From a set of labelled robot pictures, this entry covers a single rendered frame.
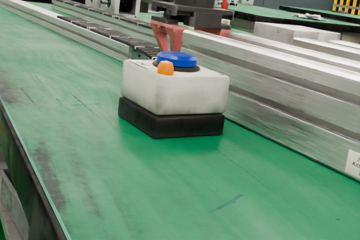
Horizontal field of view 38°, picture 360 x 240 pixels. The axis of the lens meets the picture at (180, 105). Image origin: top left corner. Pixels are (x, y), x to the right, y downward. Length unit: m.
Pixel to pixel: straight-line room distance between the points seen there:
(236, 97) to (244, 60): 0.04
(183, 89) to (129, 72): 0.07
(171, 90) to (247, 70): 0.11
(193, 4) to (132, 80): 0.23
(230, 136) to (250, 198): 0.15
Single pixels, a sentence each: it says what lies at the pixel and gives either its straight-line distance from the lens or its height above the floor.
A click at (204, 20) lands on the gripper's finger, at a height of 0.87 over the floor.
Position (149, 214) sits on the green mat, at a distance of 0.33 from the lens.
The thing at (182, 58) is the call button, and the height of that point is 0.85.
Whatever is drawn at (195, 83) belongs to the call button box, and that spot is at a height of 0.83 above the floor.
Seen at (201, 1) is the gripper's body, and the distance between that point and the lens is 0.71.
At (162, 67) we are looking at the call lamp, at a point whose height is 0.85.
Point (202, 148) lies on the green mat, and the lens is 0.47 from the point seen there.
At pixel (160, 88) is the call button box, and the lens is 0.47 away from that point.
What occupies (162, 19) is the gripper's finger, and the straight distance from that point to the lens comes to 0.71.
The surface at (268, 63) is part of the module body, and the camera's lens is 0.53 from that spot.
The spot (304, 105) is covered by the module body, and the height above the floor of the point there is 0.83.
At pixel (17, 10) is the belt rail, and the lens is 1.48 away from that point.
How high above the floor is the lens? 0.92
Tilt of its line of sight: 13 degrees down
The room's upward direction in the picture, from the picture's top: 7 degrees clockwise
